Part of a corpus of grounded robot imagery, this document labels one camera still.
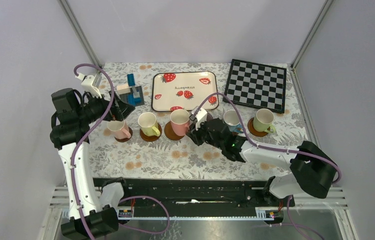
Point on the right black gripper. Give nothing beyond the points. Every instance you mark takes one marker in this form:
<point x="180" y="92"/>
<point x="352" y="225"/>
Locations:
<point x="194" y="135"/>

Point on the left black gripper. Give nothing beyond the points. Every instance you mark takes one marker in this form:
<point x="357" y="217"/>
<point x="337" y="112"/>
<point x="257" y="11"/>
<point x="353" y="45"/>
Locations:
<point x="119" y="109"/>

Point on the blue mug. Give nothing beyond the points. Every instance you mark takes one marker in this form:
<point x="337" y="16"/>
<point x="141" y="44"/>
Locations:
<point x="231" y="119"/>

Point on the pink mug front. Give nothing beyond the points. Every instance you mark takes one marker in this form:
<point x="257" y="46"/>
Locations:
<point x="119" y="129"/>

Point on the pink mug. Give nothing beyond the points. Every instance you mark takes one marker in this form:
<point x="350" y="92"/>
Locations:
<point x="119" y="129"/>
<point x="180" y="121"/>

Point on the pink mug back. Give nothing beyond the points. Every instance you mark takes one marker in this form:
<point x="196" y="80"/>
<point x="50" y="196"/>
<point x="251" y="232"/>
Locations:
<point x="180" y="121"/>

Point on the brown coaster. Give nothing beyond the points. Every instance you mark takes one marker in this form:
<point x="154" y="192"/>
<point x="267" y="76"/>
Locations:
<point x="254" y="132"/>
<point x="147" y="137"/>
<point x="170" y="134"/>

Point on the dark walnut coaster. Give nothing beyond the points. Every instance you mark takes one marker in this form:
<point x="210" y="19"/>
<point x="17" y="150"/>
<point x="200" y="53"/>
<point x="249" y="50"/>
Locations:
<point x="125" y="139"/>

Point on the green mug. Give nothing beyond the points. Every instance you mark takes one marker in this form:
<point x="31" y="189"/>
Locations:
<point x="263" y="121"/>

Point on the yellow mug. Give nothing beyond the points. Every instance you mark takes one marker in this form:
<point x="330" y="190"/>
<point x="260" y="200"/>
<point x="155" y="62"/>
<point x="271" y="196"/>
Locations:
<point x="149" y="124"/>

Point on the strawberry print serving tray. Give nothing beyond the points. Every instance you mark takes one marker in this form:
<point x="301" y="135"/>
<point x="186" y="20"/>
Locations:
<point x="184" y="90"/>

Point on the black white chessboard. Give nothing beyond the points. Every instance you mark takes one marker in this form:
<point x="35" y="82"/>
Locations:
<point x="257" y="85"/>

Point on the grey purple mug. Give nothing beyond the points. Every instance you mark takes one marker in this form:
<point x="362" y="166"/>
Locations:
<point x="209" y="117"/>

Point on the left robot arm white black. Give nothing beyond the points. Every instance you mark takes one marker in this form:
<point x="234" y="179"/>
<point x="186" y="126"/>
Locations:
<point x="88" y="217"/>

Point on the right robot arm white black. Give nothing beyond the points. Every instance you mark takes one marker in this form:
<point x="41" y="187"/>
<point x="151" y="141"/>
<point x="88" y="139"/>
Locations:
<point x="311" y="171"/>

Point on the toy block stack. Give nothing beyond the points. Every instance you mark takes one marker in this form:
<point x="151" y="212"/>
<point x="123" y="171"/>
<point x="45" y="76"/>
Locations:
<point x="131" y="93"/>

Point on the floral tablecloth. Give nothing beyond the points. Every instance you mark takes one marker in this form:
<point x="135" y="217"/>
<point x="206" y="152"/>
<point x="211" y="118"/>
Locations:
<point x="167" y="159"/>

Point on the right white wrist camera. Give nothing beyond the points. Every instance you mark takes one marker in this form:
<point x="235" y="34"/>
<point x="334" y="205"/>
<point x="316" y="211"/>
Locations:
<point x="198" y="116"/>

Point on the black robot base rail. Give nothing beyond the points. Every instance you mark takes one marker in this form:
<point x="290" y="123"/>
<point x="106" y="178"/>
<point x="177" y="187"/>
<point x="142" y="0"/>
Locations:
<point x="188" y="198"/>

